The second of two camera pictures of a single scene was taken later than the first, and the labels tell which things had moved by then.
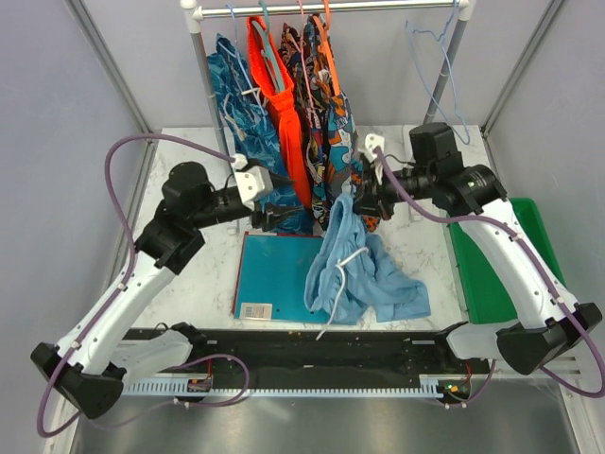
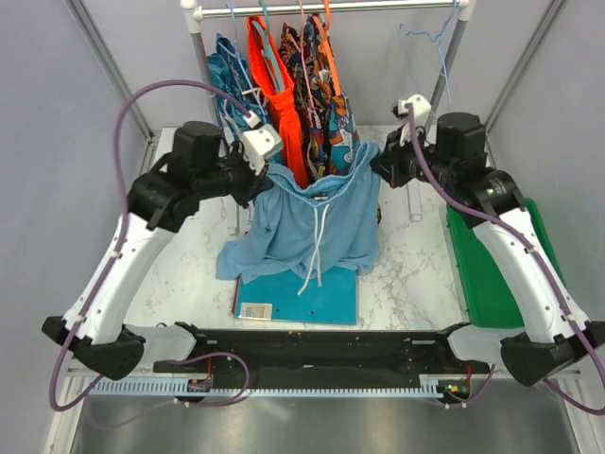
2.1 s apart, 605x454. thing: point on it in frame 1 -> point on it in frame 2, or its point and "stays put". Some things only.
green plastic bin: x=492 y=295 stays put
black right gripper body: x=385 y=195 -> x=406 y=162
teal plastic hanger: x=267 y=46 stays put
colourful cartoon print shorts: x=339 y=175 stays put
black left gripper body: x=256 y=216 -> x=234 y=177
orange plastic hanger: x=324 y=44 stays put
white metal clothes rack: x=197 y=10 stays put
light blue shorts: x=355 y=279 -> x=311 y=231
